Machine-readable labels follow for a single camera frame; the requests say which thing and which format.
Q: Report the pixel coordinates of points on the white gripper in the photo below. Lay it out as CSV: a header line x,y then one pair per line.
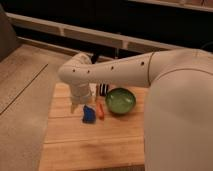
x,y
80,94

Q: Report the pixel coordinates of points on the orange pepper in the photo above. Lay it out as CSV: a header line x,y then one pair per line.
x,y
100,111

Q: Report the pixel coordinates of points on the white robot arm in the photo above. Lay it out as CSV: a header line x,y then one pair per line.
x,y
178,111

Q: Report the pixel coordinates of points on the green ceramic bowl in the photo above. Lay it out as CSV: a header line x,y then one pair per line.
x,y
120,101

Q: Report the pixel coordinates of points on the blue toy block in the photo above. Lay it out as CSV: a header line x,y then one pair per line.
x,y
89,115

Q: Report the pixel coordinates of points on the black striped small object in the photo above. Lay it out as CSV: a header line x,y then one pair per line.
x,y
103,89

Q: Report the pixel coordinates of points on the black bracket on rail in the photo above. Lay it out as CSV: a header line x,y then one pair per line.
x,y
94,58

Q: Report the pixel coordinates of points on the white metal rail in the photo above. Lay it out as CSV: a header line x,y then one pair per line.
x,y
89,35

